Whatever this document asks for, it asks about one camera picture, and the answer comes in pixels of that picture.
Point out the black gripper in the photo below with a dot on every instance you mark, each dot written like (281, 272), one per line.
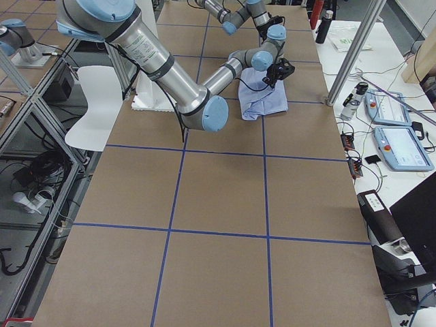
(272, 72)

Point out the light blue striped shirt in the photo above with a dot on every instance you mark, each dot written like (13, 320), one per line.
(257, 98)

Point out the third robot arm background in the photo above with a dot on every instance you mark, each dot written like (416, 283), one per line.
(18, 43)

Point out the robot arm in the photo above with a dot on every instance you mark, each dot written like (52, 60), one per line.
(198, 106)
(232, 21)

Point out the black thermos bottle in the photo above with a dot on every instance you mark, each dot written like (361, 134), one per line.
(322, 30)

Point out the clear water bottle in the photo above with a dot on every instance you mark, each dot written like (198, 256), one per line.
(353, 100)

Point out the upper teach pendant tablet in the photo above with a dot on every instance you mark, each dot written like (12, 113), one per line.
(384, 110)

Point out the teach pendant tablet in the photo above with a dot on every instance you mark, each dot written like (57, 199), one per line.
(401, 149)
(384, 110)

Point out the lower teach pendant tablet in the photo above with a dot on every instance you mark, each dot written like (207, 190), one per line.
(401, 149)

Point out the white plastic chair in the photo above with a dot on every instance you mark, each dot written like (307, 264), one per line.
(103, 94)

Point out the black monitor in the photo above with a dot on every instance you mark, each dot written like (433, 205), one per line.
(414, 214)

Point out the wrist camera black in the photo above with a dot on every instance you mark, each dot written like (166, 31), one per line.
(284, 69)
(276, 20)

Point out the aluminium frame post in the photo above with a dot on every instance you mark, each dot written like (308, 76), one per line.
(373, 11)

